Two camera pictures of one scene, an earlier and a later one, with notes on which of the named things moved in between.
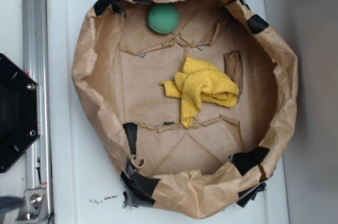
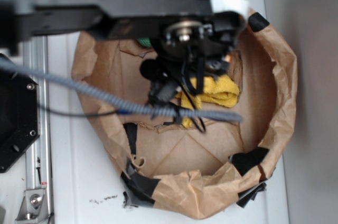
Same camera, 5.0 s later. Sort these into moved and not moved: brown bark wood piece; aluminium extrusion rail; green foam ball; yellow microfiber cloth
Moved: green foam ball
Not moved: yellow microfiber cloth; brown bark wood piece; aluminium extrusion rail
